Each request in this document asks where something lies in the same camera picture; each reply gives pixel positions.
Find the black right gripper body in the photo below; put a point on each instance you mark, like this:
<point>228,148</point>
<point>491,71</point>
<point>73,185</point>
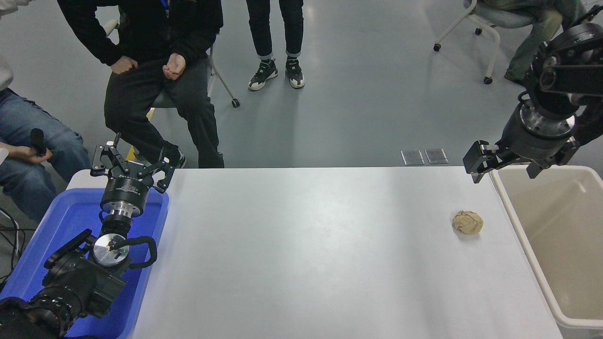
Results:
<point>532,143</point>

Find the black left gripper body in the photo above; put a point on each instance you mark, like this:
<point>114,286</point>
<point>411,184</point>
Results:
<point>125,188</point>

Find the tan paper ball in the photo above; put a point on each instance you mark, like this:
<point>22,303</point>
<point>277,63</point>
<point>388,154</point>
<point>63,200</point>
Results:
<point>468,222</point>

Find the black handheld device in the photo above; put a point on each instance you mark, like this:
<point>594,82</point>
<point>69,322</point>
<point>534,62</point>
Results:
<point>37,139</point>

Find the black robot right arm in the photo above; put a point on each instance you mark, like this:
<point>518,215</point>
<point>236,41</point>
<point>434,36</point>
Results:
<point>565,70</point>

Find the person's hand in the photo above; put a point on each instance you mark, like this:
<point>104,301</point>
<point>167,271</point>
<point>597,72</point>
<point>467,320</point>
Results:
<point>26,154</point>

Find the seated person's right hand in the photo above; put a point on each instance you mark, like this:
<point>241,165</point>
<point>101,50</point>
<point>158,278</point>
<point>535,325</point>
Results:
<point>124,65</point>

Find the seated person's left hand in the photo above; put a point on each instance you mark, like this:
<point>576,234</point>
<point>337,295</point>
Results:
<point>175,66</point>

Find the metal floor plate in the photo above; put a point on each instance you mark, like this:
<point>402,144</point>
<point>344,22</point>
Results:
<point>436,156</point>
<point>412,157</point>

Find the blue plastic tray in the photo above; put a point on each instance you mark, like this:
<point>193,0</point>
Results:
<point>70,216</point>

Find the large pale bin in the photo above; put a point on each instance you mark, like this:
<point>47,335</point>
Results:
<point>565,235</point>

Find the grey wheeled chair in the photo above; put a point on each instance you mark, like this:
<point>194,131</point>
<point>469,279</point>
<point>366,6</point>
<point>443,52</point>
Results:
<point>235,102</point>

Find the seated person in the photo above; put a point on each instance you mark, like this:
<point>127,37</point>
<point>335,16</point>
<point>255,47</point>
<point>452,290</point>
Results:
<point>537,33</point>
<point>141,28</point>

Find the white-framed wheeled chair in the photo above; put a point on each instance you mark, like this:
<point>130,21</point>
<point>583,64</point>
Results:
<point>511,20</point>

